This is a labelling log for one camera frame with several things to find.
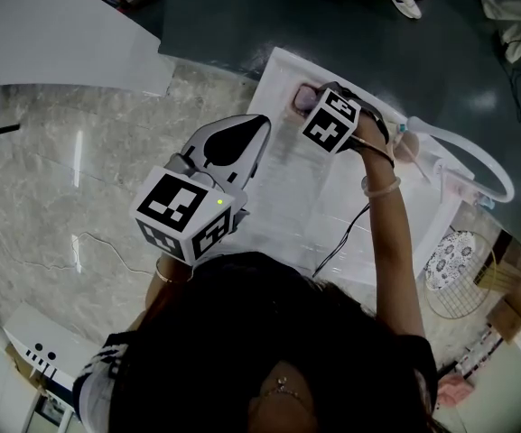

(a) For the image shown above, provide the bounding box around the white panel with black dots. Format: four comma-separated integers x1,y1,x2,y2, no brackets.
5,302,106,392

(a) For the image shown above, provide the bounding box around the person's black white shirt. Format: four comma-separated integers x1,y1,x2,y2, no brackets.
72,331,440,433

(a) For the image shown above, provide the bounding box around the person's left forearm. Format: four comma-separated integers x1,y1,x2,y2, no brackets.
144,254,193,315

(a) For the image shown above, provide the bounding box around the pale purple soap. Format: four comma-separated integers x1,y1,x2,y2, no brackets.
294,86,320,112

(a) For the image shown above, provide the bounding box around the pink cup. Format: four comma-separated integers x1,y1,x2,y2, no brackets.
393,128,423,166

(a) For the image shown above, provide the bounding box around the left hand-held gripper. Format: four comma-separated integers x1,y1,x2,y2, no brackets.
128,114,273,266

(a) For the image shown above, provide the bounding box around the white plastic sink basin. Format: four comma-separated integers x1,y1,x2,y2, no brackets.
235,46,476,288

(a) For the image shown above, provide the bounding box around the person's right hand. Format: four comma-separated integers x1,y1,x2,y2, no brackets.
352,111,395,165

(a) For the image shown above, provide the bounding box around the white square pillar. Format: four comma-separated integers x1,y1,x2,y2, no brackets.
0,0,175,97

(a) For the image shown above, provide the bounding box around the round wire rack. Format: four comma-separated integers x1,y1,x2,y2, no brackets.
423,230,514,320

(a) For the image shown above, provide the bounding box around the teal headed toothbrush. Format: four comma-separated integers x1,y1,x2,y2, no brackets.
396,123,432,182

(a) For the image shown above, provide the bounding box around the person's right forearm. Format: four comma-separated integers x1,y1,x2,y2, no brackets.
359,151,427,340

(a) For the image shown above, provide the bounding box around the patterned round plate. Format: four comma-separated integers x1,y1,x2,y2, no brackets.
423,231,477,291

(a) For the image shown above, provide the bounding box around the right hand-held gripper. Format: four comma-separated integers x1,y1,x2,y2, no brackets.
300,81,375,156

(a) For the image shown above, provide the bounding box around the person's chest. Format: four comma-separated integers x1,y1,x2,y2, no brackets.
248,361,320,433

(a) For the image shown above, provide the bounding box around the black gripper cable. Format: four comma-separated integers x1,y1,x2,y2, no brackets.
312,135,396,279

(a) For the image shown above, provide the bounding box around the thin pendant necklace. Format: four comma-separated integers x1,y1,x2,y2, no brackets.
259,375,311,410

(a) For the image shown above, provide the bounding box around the gold bangle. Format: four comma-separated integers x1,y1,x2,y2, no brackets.
154,257,189,286

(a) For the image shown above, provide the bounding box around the pink pump dispenser bottle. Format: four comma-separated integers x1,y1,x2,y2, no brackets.
440,169,498,211

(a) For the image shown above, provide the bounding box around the pale pink bangle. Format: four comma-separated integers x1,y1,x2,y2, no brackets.
361,175,402,198

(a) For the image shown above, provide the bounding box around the white curved faucet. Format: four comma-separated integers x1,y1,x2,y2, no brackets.
406,115,516,204

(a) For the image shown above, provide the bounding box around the pink cloth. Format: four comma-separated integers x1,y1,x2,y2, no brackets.
435,372,476,408

